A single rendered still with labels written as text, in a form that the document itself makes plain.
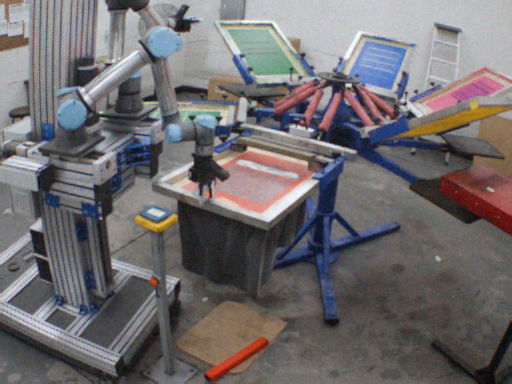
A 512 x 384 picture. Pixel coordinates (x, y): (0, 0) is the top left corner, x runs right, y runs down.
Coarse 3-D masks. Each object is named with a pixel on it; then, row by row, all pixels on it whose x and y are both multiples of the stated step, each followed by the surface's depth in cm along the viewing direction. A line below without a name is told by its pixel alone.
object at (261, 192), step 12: (288, 168) 247; (300, 168) 248; (252, 180) 231; (264, 180) 232; (276, 180) 233; (288, 180) 234; (300, 180) 235; (240, 192) 219; (252, 192) 219; (264, 192) 220; (276, 192) 221; (288, 192) 222; (240, 204) 208; (252, 204) 209; (264, 204) 210
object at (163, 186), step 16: (304, 160) 258; (176, 176) 223; (160, 192) 213; (176, 192) 208; (304, 192) 214; (208, 208) 201; (224, 208) 197; (240, 208) 197; (288, 208) 202; (256, 224) 192; (272, 224) 192
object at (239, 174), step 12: (240, 156) 258; (252, 156) 259; (264, 156) 260; (228, 168) 243; (240, 168) 243; (252, 168) 244; (216, 180) 229; (228, 180) 230; (240, 180) 230; (216, 192) 217; (228, 192) 218
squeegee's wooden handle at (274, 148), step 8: (248, 144) 249; (256, 144) 247; (264, 144) 245; (272, 144) 247; (272, 152) 244; (280, 152) 242; (288, 152) 239; (296, 152) 238; (304, 152) 240; (312, 160) 237
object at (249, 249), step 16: (192, 208) 218; (192, 224) 224; (208, 224) 217; (224, 224) 213; (240, 224) 209; (192, 240) 227; (208, 240) 221; (224, 240) 217; (240, 240) 213; (256, 240) 207; (192, 256) 231; (208, 256) 224; (224, 256) 220; (240, 256) 216; (256, 256) 210; (192, 272) 235; (208, 272) 228; (224, 272) 225; (240, 272) 220; (256, 272) 213; (240, 288) 223; (256, 288) 216
